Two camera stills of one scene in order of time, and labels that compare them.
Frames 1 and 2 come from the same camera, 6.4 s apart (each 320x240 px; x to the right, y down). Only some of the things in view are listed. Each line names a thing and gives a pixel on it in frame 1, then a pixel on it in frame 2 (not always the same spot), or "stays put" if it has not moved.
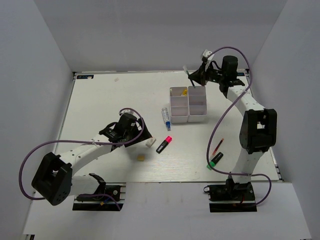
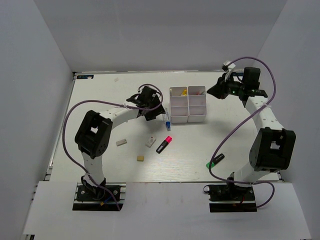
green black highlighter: [215, 160] stays put
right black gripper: [200, 76] to [219, 90]
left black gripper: [146, 135] to [157, 111]
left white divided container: [179, 104] stays put
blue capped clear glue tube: [166, 117] stays put
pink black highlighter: [168, 140] stays put
